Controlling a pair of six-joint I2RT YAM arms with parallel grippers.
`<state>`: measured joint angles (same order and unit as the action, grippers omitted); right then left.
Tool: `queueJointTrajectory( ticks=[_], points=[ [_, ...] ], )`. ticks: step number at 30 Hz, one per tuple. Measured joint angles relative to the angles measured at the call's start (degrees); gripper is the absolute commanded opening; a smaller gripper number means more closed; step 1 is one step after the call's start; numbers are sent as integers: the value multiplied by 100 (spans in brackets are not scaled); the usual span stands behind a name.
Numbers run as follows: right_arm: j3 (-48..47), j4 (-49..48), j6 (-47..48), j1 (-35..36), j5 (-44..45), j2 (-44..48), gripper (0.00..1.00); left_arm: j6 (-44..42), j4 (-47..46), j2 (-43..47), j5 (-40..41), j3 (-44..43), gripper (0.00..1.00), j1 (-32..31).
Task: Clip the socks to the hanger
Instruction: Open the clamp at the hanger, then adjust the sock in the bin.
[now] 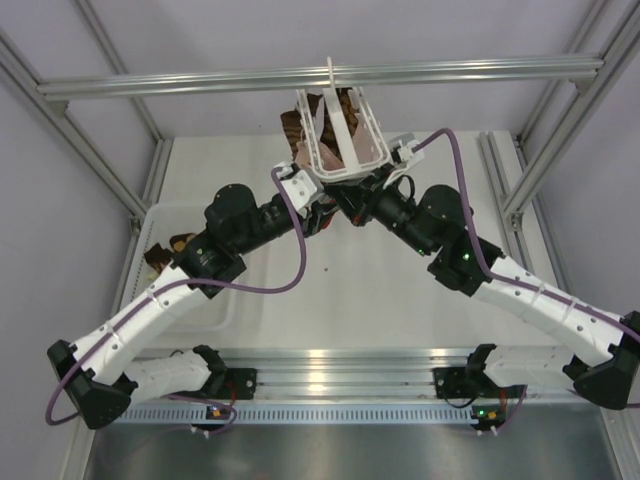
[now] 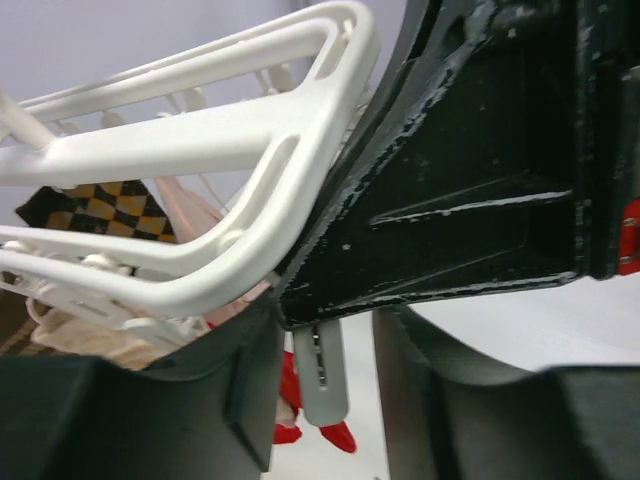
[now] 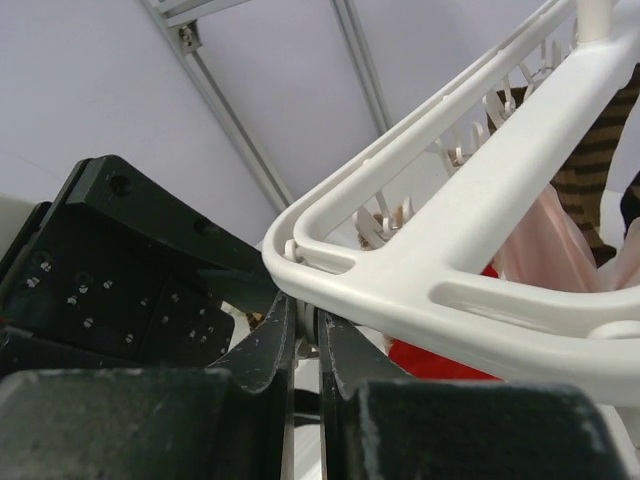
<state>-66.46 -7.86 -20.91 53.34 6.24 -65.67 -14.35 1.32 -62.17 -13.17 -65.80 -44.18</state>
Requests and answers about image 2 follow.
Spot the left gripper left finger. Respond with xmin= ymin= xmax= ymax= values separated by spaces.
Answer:
xmin=1 ymin=294 xmax=284 ymax=479

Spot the pink sock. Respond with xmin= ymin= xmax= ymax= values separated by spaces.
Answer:
xmin=154 ymin=176 xmax=270 ymax=329

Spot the cream patterned sock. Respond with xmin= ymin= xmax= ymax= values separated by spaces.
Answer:
xmin=25 ymin=297 xmax=177 ymax=371

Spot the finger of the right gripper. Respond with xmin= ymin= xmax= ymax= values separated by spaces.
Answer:
xmin=277 ymin=1 xmax=639 ymax=330

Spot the white plastic sock hanger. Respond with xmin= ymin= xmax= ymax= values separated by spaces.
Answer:
xmin=1 ymin=1 xmax=380 ymax=348

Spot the grey hanger clip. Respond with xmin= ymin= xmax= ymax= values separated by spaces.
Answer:
xmin=293 ymin=319 xmax=349 ymax=427

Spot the brown checkered hanging sock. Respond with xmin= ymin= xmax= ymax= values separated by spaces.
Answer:
xmin=16 ymin=180 xmax=176 ymax=243

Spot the red sock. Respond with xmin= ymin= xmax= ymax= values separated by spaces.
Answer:
xmin=272 ymin=349 xmax=359 ymax=455

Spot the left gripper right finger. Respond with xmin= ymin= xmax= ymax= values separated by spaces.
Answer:
xmin=372 ymin=307 xmax=639 ymax=479

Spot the brown striped sock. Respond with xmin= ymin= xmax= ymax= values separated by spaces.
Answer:
xmin=0 ymin=291 xmax=55 ymax=356

